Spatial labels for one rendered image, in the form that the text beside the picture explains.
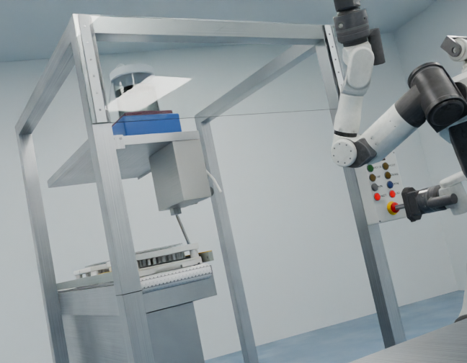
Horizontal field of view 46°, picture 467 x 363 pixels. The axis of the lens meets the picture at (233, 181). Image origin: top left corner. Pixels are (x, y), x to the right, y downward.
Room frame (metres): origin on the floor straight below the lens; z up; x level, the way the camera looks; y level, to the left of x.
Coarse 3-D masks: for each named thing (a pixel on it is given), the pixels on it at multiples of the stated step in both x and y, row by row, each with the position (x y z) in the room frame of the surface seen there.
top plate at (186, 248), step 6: (180, 246) 1.80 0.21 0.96; (186, 246) 1.81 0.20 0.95; (192, 246) 1.82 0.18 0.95; (198, 246) 1.84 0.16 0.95; (150, 252) 1.75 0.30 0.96; (156, 252) 1.76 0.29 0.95; (162, 252) 1.77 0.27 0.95; (168, 252) 1.78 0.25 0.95; (174, 252) 1.79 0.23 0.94; (138, 258) 1.72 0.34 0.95; (144, 258) 1.73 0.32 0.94; (150, 258) 1.75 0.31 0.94; (108, 264) 1.90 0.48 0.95
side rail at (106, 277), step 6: (90, 276) 2.03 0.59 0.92; (96, 276) 1.96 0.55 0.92; (102, 276) 1.90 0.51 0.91; (108, 276) 1.84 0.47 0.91; (66, 282) 2.36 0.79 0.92; (72, 282) 2.27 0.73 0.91; (78, 282) 2.19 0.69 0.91; (84, 282) 2.11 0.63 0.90; (90, 282) 2.04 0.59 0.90; (96, 282) 1.98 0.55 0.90; (102, 282) 1.91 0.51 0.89; (60, 288) 2.48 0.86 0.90; (66, 288) 2.37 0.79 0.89
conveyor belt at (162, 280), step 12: (204, 264) 1.80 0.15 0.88; (144, 276) 1.78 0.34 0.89; (156, 276) 1.71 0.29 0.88; (168, 276) 1.72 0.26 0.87; (180, 276) 1.74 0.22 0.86; (192, 276) 1.76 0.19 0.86; (204, 276) 1.79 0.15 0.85; (72, 288) 2.47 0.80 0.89; (84, 288) 2.19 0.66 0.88; (144, 288) 1.68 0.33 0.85; (156, 288) 1.71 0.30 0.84
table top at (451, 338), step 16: (464, 320) 0.38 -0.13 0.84; (432, 336) 0.35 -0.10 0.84; (448, 336) 0.34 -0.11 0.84; (464, 336) 0.33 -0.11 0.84; (384, 352) 0.33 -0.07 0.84; (400, 352) 0.33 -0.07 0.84; (416, 352) 0.32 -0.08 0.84; (432, 352) 0.31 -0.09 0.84; (448, 352) 0.30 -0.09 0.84; (464, 352) 0.30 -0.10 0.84
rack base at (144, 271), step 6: (192, 258) 1.82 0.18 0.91; (198, 258) 1.83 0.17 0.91; (162, 264) 1.76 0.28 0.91; (168, 264) 1.77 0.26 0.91; (174, 264) 1.78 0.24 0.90; (180, 264) 1.80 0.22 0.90; (186, 264) 1.81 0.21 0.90; (192, 264) 1.82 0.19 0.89; (138, 270) 1.72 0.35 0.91; (144, 270) 1.73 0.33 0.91; (150, 270) 1.74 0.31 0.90; (156, 270) 1.77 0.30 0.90; (162, 270) 1.78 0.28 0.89; (168, 270) 1.79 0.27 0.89
